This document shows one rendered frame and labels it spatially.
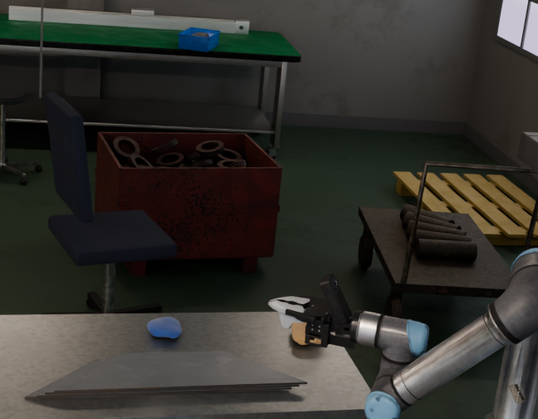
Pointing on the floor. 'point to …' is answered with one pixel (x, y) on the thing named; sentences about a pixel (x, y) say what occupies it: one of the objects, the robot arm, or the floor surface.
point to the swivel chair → (123, 225)
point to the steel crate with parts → (194, 192)
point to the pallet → (404, 185)
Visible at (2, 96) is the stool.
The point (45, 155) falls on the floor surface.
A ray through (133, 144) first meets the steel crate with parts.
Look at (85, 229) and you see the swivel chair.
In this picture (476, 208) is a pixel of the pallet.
